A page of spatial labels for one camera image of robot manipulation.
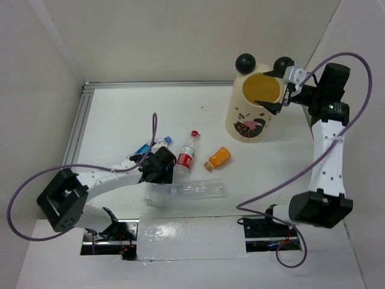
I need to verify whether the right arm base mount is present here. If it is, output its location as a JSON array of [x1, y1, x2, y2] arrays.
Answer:
[[237, 217, 301, 253]]

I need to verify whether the blue label white cap bottle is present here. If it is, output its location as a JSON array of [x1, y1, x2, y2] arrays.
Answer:
[[144, 184, 169, 208]]

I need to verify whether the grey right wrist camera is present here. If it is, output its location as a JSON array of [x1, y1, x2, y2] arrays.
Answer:
[[283, 66, 307, 90]]

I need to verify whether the orange juice bottle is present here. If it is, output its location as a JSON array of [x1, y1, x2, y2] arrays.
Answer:
[[204, 146, 231, 172]]

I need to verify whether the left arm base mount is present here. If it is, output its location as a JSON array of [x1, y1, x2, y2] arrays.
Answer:
[[80, 207, 139, 261]]

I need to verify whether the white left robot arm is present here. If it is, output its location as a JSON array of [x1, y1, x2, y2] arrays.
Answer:
[[37, 146, 176, 240]]

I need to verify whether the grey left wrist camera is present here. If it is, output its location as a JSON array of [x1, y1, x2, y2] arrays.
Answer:
[[149, 142, 167, 154]]

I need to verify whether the clear unlabelled plastic bottle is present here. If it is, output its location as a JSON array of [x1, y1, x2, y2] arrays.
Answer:
[[170, 179, 226, 200]]

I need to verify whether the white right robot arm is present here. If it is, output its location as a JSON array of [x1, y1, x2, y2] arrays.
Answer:
[[258, 57, 353, 236]]

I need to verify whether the red label red cap bottle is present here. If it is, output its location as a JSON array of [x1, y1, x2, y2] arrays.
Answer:
[[173, 130, 200, 179]]

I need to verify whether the crushed blue cap water bottle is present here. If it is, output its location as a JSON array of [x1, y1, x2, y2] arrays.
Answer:
[[127, 136, 172, 159]]

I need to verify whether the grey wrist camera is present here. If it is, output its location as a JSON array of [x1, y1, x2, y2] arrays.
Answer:
[[149, 142, 167, 154], [283, 66, 307, 90]]

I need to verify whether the cream bin with black ears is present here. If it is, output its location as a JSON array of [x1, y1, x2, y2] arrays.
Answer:
[[225, 53, 284, 143]]

